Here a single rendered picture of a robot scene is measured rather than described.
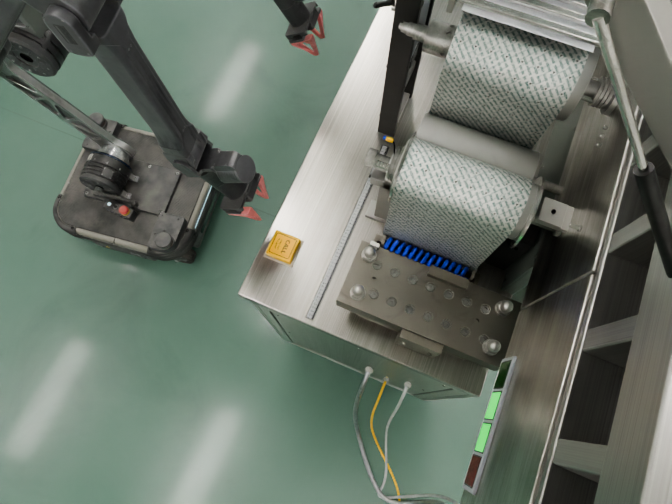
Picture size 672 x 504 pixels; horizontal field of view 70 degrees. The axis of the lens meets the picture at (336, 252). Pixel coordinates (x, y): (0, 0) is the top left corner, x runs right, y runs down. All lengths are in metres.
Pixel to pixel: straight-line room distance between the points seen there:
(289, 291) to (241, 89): 1.62
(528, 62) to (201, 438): 1.82
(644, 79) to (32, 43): 1.30
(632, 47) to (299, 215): 1.05
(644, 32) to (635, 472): 0.38
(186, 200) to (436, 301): 1.33
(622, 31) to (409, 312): 0.85
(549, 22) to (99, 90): 2.37
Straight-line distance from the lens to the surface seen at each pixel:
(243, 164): 1.00
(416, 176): 0.93
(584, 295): 0.79
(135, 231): 2.18
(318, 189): 1.35
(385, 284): 1.13
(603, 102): 1.08
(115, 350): 2.34
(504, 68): 0.99
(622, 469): 0.57
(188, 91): 2.75
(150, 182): 2.22
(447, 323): 1.14
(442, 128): 1.07
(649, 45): 0.38
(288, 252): 1.26
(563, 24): 1.01
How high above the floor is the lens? 2.12
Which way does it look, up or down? 72 degrees down
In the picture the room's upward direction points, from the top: 1 degrees counter-clockwise
